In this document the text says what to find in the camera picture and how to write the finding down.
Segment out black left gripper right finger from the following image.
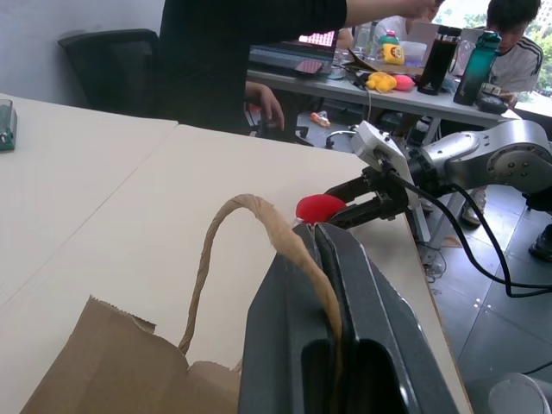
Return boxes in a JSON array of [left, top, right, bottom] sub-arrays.
[[314, 221, 459, 414]]

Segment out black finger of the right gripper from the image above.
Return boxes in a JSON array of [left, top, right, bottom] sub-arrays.
[[323, 175, 377, 204], [327, 194, 386, 230]]

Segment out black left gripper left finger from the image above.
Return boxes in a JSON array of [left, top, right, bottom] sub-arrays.
[[237, 223, 344, 414]]

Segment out red plush toy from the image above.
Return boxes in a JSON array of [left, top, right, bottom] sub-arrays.
[[295, 193, 347, 225]]

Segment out brown paper bag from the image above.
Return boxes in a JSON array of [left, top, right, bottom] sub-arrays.
[[19, 193, 346, 414]]

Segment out yellow plush toy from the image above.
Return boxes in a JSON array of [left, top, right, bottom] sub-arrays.
[[366, 71, 398, 94]]

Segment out bystander bare hand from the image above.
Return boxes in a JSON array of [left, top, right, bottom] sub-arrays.
[[244, 83, 286, 130]]

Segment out grey office desk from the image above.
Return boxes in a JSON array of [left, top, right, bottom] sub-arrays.
[[245, 67, 523, 127]]

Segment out brown cardboard piece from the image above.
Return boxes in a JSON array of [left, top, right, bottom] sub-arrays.
[[343, 47, 426, 78]]

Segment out black pouch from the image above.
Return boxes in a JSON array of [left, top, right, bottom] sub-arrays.
[[475, 91, 509, 115]]

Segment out yellow cartoon cup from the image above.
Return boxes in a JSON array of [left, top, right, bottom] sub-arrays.
[[376, 30, 407, 66]]

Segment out open laptop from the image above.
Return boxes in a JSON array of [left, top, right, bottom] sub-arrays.
[[247, 28, 340, 79]]

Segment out black drink bottle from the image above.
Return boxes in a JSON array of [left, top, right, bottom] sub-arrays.
[[416, 24, 463, 97]]

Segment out teal drink bottle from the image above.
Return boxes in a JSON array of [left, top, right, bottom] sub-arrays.
[[452, 29, 503, 107]]

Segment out black shoe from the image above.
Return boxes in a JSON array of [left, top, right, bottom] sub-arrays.
[[528, 224, 552, 263]]

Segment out silver robot body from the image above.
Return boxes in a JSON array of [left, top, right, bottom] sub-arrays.
[[488, 372, 552, 414]]

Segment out bystander in black shirt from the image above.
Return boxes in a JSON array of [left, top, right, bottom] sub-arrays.
[[154, 0, 349, 135]]

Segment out seated person in striped shirt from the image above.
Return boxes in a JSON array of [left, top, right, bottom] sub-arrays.
[[473, 0, 546, 105]]

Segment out black office chair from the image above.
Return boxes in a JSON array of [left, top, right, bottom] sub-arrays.
[[57, 28, 161, 118]]

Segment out green transparent box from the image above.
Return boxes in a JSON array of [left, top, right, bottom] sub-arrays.
[[0, 97, 19, 154]]

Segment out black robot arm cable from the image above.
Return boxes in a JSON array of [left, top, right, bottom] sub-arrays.
[[381, 160, 552, 299]]

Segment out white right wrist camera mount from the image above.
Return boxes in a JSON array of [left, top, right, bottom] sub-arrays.
[[348, 120, 420, 209]]

